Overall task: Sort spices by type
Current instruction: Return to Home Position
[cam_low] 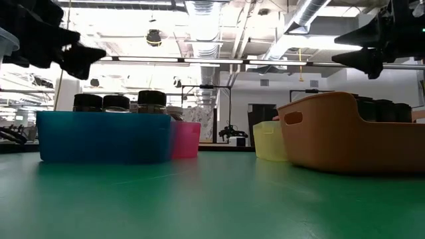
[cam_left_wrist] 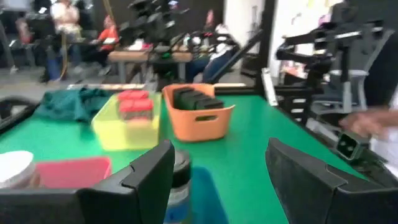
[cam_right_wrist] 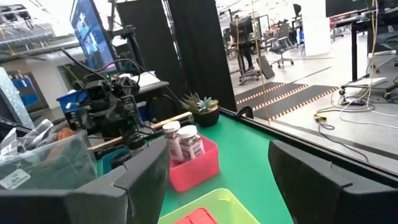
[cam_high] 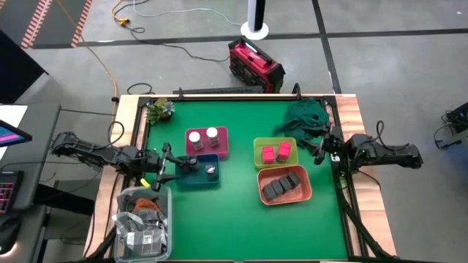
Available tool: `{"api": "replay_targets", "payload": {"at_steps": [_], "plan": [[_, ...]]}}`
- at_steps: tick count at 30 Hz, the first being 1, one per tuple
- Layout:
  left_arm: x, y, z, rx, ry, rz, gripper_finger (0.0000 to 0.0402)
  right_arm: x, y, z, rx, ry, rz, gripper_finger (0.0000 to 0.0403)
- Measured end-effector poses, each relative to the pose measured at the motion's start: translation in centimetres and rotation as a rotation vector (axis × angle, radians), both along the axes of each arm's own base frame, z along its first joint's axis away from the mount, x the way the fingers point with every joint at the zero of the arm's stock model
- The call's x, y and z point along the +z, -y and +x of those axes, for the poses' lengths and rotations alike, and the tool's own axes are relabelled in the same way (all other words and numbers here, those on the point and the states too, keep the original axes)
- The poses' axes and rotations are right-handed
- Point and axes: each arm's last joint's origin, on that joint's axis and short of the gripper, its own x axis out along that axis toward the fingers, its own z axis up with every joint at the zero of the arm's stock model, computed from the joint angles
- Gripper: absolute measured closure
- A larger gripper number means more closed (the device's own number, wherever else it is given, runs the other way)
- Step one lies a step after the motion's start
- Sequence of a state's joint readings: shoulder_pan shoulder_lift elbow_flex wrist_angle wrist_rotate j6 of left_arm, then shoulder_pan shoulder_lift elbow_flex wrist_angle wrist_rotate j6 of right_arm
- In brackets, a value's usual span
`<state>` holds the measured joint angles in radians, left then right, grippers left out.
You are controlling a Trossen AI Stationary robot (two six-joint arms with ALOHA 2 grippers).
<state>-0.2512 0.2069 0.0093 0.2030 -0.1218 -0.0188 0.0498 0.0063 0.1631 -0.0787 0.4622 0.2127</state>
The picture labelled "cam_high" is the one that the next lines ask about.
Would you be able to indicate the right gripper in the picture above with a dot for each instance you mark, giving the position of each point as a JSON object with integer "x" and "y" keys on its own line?
{"x": 338, "y": 146}

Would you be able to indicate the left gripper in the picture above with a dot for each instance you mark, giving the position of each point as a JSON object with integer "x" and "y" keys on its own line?
{"x": 153, "y": 164}

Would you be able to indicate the yellow-labelled spray can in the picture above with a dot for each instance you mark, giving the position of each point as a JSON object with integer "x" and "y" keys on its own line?
{"x": 193, "y": 162}

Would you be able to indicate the red smoked paprika tin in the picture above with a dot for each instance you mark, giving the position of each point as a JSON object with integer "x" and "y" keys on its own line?
{"x": 268, "y": 154}
{"x": 284, "y": 149}

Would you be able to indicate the white-lid spice jar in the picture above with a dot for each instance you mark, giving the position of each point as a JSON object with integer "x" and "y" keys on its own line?
{"x": 212, "y": 136}
{"x": 195, "y": 140}

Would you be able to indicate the black rectangular spice tin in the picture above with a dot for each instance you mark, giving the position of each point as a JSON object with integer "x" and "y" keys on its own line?
{"x": 278, "y": 187}
{"x": 294, "y": 178}
{"x": 270, "y": 191}
{"x": 286, "y": 183}

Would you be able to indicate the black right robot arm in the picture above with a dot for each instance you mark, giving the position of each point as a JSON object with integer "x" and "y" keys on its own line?
{"x": 387, "y": 153}

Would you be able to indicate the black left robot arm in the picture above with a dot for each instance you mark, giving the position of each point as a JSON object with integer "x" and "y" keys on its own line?
{"x": 91, "y": 153}

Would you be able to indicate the blue plastic tray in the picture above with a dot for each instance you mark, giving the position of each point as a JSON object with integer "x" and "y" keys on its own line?
{"x": 201, "y": 180}

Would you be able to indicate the dark green cloth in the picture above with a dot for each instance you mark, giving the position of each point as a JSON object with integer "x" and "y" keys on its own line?
{"x": 303, "y": 117}

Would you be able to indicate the yellow tag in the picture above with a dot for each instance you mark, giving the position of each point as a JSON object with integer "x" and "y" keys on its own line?
{"x": 145, "y": 182}

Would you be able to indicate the orange cloth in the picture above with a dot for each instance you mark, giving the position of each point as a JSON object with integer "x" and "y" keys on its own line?
{"x": 145, "y": 204}

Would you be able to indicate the magenta plastic tray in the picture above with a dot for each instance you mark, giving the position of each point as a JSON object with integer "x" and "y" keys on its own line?
{"x": 219, "y": 146}

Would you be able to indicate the orange plastic tray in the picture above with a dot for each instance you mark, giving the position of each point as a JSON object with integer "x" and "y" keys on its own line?
{"x": 303, "y": 197}

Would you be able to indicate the lime green plastic tray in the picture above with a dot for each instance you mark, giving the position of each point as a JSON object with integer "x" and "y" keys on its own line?
{"x": 257, "y": 146}

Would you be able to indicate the small potted succulent plant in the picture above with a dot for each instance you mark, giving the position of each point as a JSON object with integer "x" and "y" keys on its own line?
{"x": 161, "y": 109}

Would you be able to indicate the grey printed packet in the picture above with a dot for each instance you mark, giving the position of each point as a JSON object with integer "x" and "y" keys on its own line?
{"x": 140, "y": 233}

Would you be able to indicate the long black bar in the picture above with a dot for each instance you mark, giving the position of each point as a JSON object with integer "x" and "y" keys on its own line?
{"x": 219, "y": 90}

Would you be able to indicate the red and black toolbox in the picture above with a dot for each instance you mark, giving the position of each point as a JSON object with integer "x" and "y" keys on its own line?
{"x": 256, "y": 65}

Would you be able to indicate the clear plastic storage bin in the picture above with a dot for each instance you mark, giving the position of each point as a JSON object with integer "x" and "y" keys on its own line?
{"x": 117, "y": 252}

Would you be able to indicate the grey desk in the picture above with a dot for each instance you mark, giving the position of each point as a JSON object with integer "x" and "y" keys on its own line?
{"x": 40, "y": 120}

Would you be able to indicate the white round-base pole stand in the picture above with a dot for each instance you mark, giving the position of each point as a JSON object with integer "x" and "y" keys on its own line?
{"x": 256, "y": 14}

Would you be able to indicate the computer monitor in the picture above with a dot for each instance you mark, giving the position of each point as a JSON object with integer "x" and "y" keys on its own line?
{"x": 11, "y": 133}

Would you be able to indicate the backlit keyboard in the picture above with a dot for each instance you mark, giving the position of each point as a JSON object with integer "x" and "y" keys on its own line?
{"x": 5, "y": 190}

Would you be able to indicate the white sheet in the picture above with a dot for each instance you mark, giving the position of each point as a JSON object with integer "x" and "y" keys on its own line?
{"x": 11, "y": 113}

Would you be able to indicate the black computer mouse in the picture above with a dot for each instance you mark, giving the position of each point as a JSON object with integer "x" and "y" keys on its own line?
{"x": 8, "y": 233}

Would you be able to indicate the large black panel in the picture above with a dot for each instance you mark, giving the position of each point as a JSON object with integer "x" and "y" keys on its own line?
{"x": 14, "y": 69}

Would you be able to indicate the black metal table frame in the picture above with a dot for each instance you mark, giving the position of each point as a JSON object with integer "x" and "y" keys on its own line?
{"x": 234, "y": 98}

